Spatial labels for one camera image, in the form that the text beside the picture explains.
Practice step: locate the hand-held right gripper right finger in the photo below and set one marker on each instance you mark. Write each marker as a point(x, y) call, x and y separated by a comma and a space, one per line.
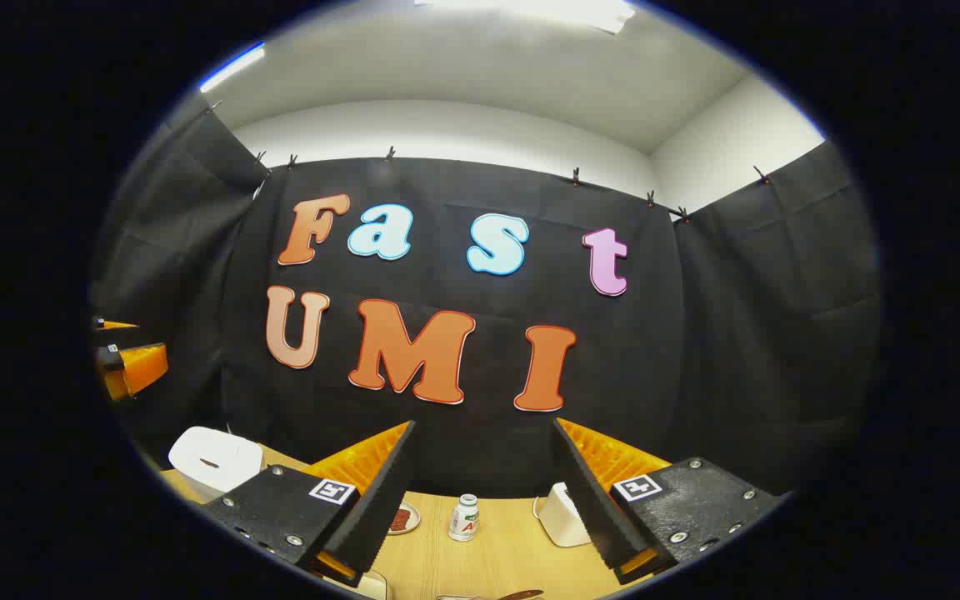
point(592, 508)

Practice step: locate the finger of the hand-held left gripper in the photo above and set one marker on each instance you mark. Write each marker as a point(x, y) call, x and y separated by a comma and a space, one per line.
point(117, 325)
point(142, 367)

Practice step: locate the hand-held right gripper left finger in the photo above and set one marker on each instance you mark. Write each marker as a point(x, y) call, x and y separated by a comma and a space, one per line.
point(380, 508)

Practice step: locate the brown wooden spoon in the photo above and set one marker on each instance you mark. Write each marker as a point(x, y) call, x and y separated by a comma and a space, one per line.
point(522, 594)

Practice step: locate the white rice cooker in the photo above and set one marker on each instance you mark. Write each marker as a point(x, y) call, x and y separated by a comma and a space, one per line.
point(213, 462)

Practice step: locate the red steak piece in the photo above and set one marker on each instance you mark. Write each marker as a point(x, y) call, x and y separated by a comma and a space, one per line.
point(400, 520)

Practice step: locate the round beige plate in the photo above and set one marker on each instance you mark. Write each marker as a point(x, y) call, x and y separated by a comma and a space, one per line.
point(410, 518)

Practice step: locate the white toaster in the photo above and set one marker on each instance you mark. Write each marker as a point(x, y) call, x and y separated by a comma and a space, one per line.
point(562, 517)

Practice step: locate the small white container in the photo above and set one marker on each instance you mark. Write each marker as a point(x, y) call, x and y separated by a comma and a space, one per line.
point(373, 587)

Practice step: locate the white drink bottle green cap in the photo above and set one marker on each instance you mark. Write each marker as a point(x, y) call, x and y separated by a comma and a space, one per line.
point(464, 521)

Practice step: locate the black backdrop cloth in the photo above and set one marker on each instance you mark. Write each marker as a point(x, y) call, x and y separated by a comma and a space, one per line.
point(463, 433)

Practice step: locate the long ceiling light strip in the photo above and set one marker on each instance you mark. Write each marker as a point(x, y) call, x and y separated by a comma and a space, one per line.
point(232, 67)

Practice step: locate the wide ceiling light panel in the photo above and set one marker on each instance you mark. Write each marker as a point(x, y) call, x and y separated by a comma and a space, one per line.
point(530, 10)

